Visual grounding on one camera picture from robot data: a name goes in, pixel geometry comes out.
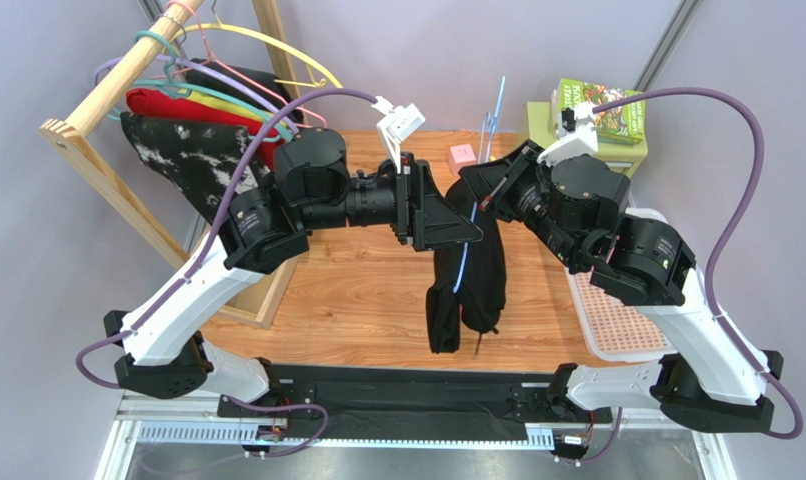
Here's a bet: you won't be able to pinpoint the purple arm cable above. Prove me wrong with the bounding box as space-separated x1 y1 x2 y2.
592 87 805 441
75 88 381 391

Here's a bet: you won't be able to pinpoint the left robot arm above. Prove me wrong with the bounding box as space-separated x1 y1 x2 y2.
105 128 483 402

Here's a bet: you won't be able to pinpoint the wooden clothes rack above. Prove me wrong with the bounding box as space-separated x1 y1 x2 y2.
39 1 331 329

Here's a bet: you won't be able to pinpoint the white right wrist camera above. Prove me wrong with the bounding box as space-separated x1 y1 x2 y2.
536 102 599 167

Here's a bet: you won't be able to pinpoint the black garment on rack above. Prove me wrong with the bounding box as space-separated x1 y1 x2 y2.
184 64 289 105

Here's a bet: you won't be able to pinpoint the yellow wire hanger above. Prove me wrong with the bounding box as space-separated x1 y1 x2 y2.
185 23 343 88

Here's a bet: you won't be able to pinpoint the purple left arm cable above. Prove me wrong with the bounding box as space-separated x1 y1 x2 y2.
75 88 381 391

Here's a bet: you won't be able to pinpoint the white plastic basket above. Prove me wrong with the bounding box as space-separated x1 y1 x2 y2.
562 207 677 364

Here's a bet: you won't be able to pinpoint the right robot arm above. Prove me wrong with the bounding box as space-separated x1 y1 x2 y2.
460 141 783 434

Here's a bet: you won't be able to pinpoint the green drawer box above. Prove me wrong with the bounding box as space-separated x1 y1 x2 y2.
516 101 649 177

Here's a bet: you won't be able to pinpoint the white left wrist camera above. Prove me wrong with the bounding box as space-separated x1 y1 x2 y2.
372 96 425 173

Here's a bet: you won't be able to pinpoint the yellow garment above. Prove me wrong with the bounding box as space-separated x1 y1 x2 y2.
187 91 272 133

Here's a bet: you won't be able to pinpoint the plain black trousers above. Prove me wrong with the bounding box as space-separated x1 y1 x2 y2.
426 180 507 354

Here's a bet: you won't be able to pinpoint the pink wire hanger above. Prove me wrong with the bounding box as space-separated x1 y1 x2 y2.
167 1 296 112

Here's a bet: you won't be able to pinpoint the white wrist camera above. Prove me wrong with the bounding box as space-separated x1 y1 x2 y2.
536 102 599 167
372 96 425 173

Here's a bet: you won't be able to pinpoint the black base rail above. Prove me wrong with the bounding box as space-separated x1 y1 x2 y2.
217 364 615 458

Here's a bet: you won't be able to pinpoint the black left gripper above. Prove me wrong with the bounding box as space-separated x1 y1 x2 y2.
300 152 483 252

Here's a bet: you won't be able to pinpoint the green comic book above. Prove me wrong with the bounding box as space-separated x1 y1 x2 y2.
551 78 646 144

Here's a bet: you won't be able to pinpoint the black white-patterned trousers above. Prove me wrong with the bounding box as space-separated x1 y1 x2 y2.
120 112 251 224

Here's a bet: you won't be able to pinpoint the blue wire hanger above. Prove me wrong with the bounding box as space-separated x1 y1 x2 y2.
451 74 508 295

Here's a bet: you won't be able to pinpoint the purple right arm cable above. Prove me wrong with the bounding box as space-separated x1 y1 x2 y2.
592 87 805 441

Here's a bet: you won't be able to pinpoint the pink cube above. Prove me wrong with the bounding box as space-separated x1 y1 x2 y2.
448 144 478 176

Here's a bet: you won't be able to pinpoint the red garment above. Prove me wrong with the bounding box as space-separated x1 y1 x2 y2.
125 88 261 136

